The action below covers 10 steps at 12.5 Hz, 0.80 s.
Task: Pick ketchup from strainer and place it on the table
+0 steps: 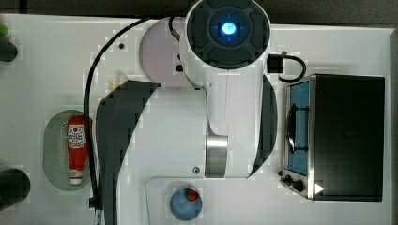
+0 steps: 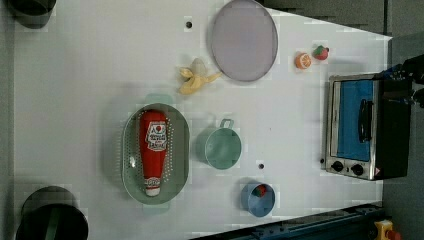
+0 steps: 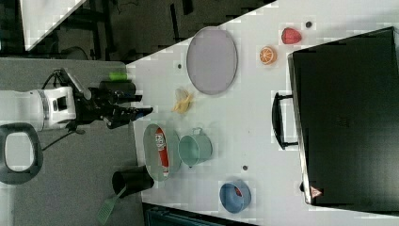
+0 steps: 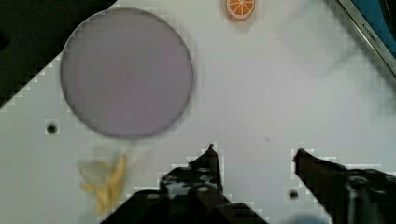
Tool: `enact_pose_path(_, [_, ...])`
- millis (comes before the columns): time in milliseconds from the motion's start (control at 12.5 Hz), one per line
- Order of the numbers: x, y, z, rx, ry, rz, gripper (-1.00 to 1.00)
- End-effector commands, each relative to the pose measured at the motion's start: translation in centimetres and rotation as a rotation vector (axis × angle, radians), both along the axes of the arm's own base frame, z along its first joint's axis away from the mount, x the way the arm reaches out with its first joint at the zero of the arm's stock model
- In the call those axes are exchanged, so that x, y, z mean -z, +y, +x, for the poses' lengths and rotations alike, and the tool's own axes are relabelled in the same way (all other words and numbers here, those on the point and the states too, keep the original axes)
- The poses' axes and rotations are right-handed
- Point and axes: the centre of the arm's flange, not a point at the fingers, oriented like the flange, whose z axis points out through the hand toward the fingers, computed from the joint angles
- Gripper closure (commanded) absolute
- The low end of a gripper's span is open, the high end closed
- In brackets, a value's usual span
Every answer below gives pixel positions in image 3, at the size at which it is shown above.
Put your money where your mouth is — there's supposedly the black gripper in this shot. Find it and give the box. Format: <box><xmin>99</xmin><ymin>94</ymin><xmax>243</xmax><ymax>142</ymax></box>
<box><xmin>73</xmin><ymin>87</ymin><xmax>153</xmax><ymax>129</ymax></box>

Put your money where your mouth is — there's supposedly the red plush ketchup bottle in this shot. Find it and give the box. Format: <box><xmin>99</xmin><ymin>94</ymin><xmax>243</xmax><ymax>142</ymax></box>
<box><xmin>155</xmin><ymin>127</ymin><xmax>169</xmax><ymax>177</ymax></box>

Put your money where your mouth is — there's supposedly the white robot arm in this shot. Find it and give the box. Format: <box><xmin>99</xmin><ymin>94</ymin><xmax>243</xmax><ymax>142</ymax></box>
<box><xmin>1</xmin><ymin>82</ymin><xmax>153</xmax><ymax>132</ymax></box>

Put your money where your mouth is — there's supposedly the green metal strainer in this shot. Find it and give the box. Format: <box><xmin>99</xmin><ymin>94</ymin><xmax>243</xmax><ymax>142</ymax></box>
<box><xmin>143</xmin><ymin>123</ymin><xmax>182</xmax><ymax>182</ymax></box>

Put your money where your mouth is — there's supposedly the plush peeled banana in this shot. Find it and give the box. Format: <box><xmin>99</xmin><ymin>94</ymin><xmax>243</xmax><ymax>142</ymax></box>
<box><xmin>172</xmin><ymin>89</ymin><xmax>193</xmax><ymax>114</ymax></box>

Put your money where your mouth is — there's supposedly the green metal cup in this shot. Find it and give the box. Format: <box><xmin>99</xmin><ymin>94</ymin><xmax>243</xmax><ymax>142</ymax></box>
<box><xmin>178</xmin><ymin>127</ymin><xmax>213</xmax><ymax>168</ymax></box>

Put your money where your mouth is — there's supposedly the black cylinder container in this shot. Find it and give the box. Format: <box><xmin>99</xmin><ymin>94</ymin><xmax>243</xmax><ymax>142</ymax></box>
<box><xmin>112</xmin><ymin>166</ymin><xmax>154</xmax><ymax>199</ymax></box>

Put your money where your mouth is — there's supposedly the grey round plate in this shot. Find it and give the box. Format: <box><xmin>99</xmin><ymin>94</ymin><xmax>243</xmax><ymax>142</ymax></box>
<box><xmin>186</xmin><ymin>26</ymin><xmax>238</xmax><ymax>95</ymax></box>

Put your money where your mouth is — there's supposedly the green spatula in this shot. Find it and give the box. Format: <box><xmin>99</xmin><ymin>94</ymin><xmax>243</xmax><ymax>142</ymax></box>
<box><xmin>97</xmin><ymin>187</ymin><xmax>126</xmax><ymax>226</ymax></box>

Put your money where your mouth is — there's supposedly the red item in bowl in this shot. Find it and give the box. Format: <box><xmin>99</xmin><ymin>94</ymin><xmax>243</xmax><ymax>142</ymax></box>
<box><xmin>234</xmin><ymin>186</ymin><xmax>243</xmax><ymax>197</ymax></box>

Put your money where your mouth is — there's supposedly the blue bowl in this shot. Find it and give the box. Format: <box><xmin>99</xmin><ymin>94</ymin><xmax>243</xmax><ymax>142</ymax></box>
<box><xmin>219</xmin><ymin>180</ymin><xmax>251</xmax><ymax>214</ymax></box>

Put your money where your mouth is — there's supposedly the plush orange slice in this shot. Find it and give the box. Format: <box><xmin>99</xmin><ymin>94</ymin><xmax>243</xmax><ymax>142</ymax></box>
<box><xmin>259</xmin><ymin>46</ymin><xmax>278</xmax><ymax>65</ymax></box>

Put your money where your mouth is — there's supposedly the plush red strawberry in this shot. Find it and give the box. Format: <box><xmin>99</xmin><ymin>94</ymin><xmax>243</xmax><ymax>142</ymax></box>
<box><xmin>281</xmin><ymin>27</ymin><xmax>302</xmax><ymax>44</ymax></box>

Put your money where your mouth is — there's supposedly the black toaster oven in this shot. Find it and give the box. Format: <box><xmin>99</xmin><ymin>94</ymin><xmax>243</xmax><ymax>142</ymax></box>
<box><xmin>287</xmin><ymin>26</ymin><xmax>399</xmax><ymax>216</ymax></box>

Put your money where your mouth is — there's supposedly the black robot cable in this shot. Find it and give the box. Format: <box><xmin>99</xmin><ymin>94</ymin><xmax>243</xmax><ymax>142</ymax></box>
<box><xmin>40</xmin><ymin>68</ymin><xmax>87</xmax><ymax>153</ymax></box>

